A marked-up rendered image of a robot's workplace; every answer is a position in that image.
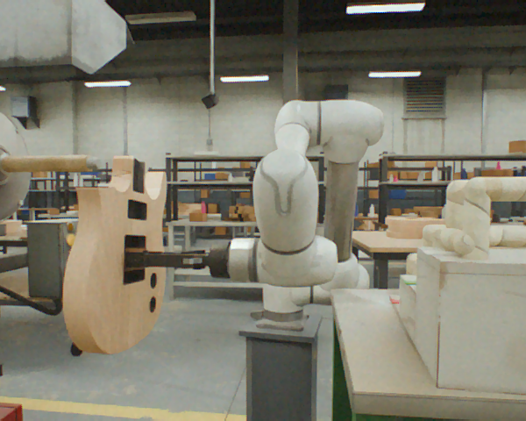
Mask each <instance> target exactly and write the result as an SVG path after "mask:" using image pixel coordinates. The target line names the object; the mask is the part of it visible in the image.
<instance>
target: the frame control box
mask: <svg viewBox="0 0 526 421"><path fill-rule="evenodd" d="M68 221H71V222H73V223H74V230H73V231H71V232H68V230H67V222H68ZM78 221H79V218H60V219H49V220H39V221H29V222H27V254H28V283H29V296H30V297H49V298H53V302H54V303H55V310H50V309H48V308H46V307H44V305H41V304H39V303H36V302H34V301H33V300H31V299H29V298H27V297H25V296H22V295H20V294H19V293H17V292H15V291H13V290H11V289H8V288H6V287H5V286H2V285H0V292H2V293H4V294H5V295H7V296H10V297H12V298H14V299H16V300H18V301H19V302H21V303H24V304H26V305H28V306H30V307H32V308H33V309H35V310H37V311H39V312H41V313H44V314H46V315H49V316H57V315H59V314H60V313H61V311H62V302H61V300H62V297H63V284H64V277H65V272H66V267H67V264H68V257H69V255H70V252H71V249H72V247H73V246H70V245H69V244H68V236H69V235H70V234H74V236H76V233H77V228H78Z"/></svg>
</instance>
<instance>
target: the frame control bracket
mask: <svg viewBox="0 0 526 421"><path fill-rule="evenodd" d="M26 267H28V254H27V250H26V251H22V252H16V253H7V254H3V255H0V274H1V273H4V272H8V271H12V270H16V269H20V268H26Z"/></svg>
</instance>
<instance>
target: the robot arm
mask: <svg viewBox="0 0 526 421"><path fill-rule="evenodd" d="M383 132H384V119H383V114H382V112H381V110H379V109H377V108H375V107H373V106H372V105H370V104H368V103H365V102H361V101H356V100H329V101H321V102H304V101H299V100H293V101H290V102H288V103H286V104H285V105H284V106H283V107H282V108H281V110H280V112H279V115H278V117H277V120H276V124H275V138H276V144H277V147H278V150H275V151H272V152H270V153H267V154H266V155H265V156H264V157H263V158H262V159H261V162H260V163H259V165H258V167H257V169H256V172H255V176H254V179H253V201H254V209H255V216H256V220H257V225H258V228H259V232H260V238H249V239H234V240H233V241H232V242H214V243H212V245H211V247H210V252H207V253H206V250H195V251H187V252H180V253H173V252H170V253H167V252H164V253H163V252H148V250H145V251H144V252H142V253H126V258H125V266H126V267H128V268H149V267H161V268H193V269H202V268H205V266H208V267H209V268H210V275H211V276H212V278H214V279H230V278H231V281H232V282H252V283H263V303H264V309H263V310H252V312H251V318H255V319H258V320H259V321H258V322H256V324H255V327H257V328H273V329H282V330H292V331H297V332H302V331H303V326H304V324H305V322H306V320H307V319H308V318H309V313H307V312H303V305H305V304H309V303H314V304H322V305H331V289H369V275H368V273H367V271H366V269H365V268H364V267H363V266H362V265H360V264H358V259H357V258H356V256H355V255H354V254H353V253H351V246H352V236H353V226H354V217H355V207H356V201H357V190H358V180H359V162H360V161H362V159H363V158H364V157H365V153H366V150H367V148H368V146H372V145H374V144H376V143H377V142H378V141H379V140H380V138H381V137H382V135H383ZM318 145H320V146H323V151H324V154H325V156H326V159H327V160H328V167H327V185H326V204H325V222H324V237H323V236H320V235H316V223H317V212H318V196H319V193H318V184H317V180H316V174H315V172H314V169H313V168H312V167H311V166H310V164H309V162H308V161H307V158H306V157H305V156H304V155H305V152H306V149H307V146H318Z"/></svg>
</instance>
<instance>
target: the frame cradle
mask: <svg viewBox="0 0 526 421"><path fill-rule="evenodd" d="M438 241H439V243H440V244H441V245H442V246H444V247H446V248H448V249H450V250H452V251H454V252H456V253H459V254H462V255H467V254H469V253H470V252H471V251H473V249H474V247H475V245H474V242H473V239H472V238H471V237H470V236H468V235H467V234H465V233H464V232H463V231H462V230H459V229H455V228H444V229H443V230H441V232H440V233H439V234H438Z"/></svg>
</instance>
